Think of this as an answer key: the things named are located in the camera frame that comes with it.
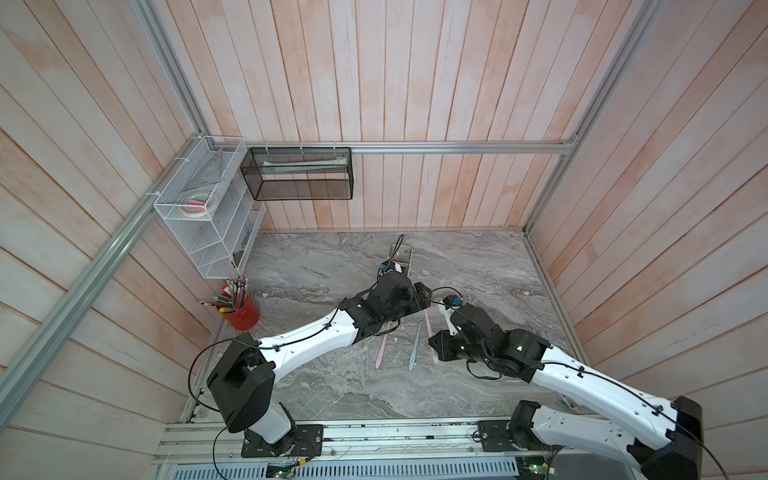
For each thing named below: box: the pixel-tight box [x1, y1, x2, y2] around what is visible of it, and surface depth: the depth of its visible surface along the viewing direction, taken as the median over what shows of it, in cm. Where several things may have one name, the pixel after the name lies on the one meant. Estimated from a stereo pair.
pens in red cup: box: [198, 276, 248, 314], surface depth 87 cm
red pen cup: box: [222, 295, 261, 331], surface depth 91 cm
